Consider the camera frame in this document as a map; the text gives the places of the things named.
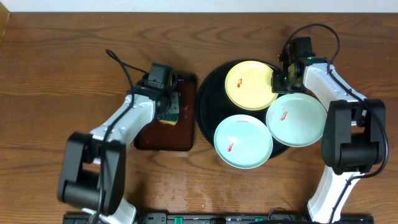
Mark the yellow plate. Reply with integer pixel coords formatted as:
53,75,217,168
224,60,279,111

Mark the pale green plate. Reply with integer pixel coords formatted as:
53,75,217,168
265,93,326,147

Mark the light blue plate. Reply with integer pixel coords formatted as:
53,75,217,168
213,114,273,169

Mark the green yellow sponge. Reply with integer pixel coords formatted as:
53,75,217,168
158,113,179,126

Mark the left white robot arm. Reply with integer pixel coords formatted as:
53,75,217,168
57,89,179,223

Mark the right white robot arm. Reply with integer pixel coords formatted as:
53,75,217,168
272,55,389,223

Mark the rectangular brown water tray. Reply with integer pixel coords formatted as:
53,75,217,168
134,72,197,152

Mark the round black tray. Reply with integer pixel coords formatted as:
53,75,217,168
195,59,292,159

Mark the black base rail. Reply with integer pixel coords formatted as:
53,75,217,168
62,213,375,224

